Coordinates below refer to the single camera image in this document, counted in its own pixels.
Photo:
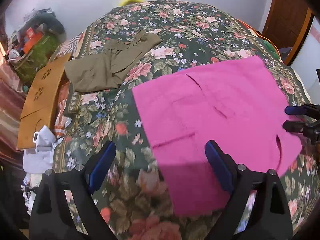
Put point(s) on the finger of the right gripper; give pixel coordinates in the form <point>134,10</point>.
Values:
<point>307,129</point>
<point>307,109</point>

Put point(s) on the pink pants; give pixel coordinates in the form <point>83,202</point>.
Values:
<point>236,103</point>

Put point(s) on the light grey cloth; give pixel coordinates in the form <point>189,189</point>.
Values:
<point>39,159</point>

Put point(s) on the dark floral blanket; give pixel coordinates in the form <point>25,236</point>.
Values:
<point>133,200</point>

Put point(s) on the wooden door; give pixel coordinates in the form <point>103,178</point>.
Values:
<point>287,26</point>

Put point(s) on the brown wooden headboard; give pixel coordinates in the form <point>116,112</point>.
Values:
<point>41,103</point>

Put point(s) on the pink striped curtain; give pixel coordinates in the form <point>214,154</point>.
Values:
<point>12,101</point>

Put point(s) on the olive green pants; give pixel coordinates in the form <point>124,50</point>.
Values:
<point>107,70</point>

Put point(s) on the green floral box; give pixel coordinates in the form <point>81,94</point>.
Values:
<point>29,64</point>

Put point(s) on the orange box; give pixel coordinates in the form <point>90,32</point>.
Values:
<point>33,37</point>

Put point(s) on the grey plush toy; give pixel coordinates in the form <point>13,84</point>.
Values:
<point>49,23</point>

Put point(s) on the yellow plush item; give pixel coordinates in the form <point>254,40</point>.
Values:
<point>127,2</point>

